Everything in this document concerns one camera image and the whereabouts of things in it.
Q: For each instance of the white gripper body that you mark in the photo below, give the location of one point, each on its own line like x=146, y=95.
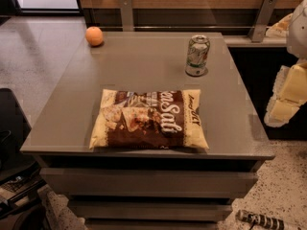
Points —
x=298, y=33

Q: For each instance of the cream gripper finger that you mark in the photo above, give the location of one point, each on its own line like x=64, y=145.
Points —
x=294, y=88
x=282, y=111

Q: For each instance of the brown chip bag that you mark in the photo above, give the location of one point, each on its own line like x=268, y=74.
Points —
x=153, y=120

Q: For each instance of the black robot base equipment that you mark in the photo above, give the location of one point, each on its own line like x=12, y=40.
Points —
x=23, y=211

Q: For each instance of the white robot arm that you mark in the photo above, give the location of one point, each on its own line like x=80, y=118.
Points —
x=294, y=28

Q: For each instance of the green white soda can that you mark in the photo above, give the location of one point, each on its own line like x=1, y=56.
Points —
x=198, y=49

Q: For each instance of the grey drawer cabinet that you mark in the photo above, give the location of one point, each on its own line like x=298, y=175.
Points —
x=149, y=189

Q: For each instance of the orange fruit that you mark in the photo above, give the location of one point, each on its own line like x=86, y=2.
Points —
x=94, y=36

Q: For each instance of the right metal wall bracket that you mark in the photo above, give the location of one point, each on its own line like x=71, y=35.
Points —
x=257, y=32

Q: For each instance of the metal wall bracket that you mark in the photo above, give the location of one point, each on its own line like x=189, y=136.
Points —
x=257, y=32
x=126, y=15

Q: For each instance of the left metal wall bracket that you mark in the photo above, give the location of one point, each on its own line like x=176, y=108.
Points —
x=126, y=15

